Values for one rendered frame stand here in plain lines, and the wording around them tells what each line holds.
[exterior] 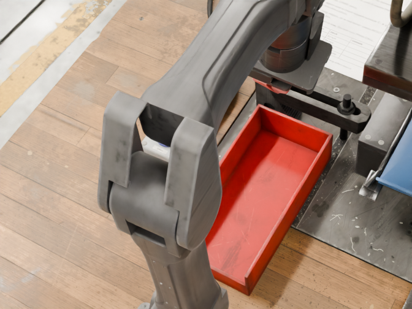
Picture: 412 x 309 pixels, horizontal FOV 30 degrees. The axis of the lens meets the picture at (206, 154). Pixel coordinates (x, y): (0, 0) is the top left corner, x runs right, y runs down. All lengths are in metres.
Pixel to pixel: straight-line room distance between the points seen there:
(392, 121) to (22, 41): 1.76
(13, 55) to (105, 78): 1.37
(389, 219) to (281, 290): 0.18
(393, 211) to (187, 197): 0.54
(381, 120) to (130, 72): 0.43
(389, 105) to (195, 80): 0.51
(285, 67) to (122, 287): 0.39
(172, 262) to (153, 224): 0.07
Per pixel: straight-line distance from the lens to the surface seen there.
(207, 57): 0.65
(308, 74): 0.89
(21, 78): 2.54
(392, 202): 1.12
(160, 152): 1.13
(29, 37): 2.66
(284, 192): 1.11
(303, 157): 1.14
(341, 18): 1.32
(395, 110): 1.10
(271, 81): 0.90
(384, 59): 0.95
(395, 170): 1.04
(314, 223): 1.09
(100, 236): 1.11
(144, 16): 1.35
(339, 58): 1.26
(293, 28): 0.80
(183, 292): 0.78
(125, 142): 0.63
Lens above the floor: 1.86
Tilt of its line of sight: 56 degrees down
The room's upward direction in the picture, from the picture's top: 10 degrees counter-clockwise
